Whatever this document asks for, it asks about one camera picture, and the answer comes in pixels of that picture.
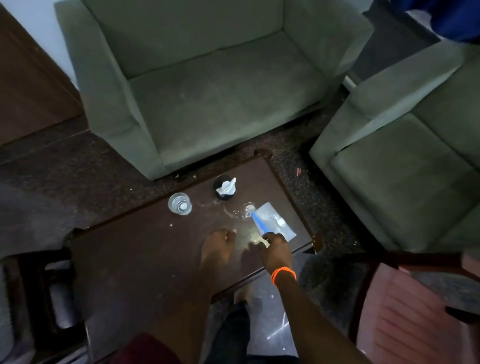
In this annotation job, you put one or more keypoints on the person's left hand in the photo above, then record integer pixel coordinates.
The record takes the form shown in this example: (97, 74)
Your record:
(216, 248)

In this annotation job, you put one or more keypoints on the person's right hand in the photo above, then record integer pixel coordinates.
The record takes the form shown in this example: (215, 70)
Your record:
(276, 252)

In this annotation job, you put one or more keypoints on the person's left fingers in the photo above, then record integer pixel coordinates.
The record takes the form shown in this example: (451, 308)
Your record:
(225, 234)

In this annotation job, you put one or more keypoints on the person's right fingers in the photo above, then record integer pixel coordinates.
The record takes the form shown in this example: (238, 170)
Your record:
(270, 238)

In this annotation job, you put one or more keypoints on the blue toothbrush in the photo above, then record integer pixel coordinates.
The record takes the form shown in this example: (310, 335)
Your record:
(259, 222)

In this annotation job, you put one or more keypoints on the person's left forearm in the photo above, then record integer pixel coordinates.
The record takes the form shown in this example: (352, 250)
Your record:
(187, 311)

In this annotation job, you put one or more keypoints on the person's right forearm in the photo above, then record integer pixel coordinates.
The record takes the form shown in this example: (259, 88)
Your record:
(315, 322)

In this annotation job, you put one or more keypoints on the clear plastic packet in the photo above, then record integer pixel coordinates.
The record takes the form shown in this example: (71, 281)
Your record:
(275, 221)

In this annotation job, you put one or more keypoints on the orange wristband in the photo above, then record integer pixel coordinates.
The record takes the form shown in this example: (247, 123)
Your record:
(283, 272)

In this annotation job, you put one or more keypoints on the black cup with tissue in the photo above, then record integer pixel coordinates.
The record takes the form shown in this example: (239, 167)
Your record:
(225, 186)

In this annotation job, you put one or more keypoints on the dark wooden coffee table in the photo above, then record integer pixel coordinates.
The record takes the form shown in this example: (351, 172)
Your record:
(165, 255)

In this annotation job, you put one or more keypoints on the person's leg in dark trousers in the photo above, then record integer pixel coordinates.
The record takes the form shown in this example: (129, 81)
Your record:
(232, 333)

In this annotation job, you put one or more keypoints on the maroon garment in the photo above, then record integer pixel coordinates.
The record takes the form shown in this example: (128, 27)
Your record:
(144, 350)

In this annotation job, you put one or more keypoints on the green armchair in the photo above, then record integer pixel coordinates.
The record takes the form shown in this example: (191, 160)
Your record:
(210, 78)

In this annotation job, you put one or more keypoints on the green sofa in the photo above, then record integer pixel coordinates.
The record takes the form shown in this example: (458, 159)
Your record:
(405, 157)

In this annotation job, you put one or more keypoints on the pink plastic chair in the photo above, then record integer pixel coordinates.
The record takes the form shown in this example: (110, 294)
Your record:
(416, 315)

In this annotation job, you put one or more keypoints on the dark wooden chair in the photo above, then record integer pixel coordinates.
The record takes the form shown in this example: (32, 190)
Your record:
(33, 300)

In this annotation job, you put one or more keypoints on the brown wooden door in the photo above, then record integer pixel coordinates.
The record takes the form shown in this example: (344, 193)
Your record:
(33, 82)

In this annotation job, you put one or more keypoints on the blue cloth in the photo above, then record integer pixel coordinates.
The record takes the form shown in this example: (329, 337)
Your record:
(442, 17)

